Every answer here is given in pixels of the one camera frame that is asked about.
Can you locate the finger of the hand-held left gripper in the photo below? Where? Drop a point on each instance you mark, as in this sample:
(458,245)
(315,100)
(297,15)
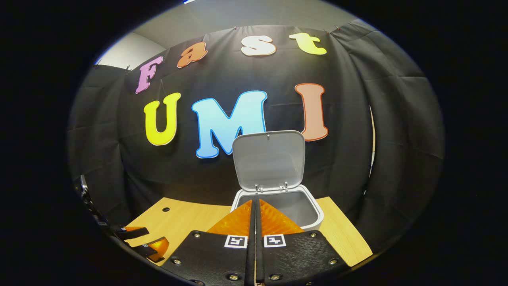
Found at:
(131,232)
(154,248)

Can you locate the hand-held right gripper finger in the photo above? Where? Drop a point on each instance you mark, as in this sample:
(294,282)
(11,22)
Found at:
(250,262)
(260,262)

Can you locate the white desktop garbage bin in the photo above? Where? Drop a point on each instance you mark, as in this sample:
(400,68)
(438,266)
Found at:
(270,163)

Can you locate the wooden desktop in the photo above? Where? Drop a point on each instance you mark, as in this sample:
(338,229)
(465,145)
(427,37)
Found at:
(190,222)

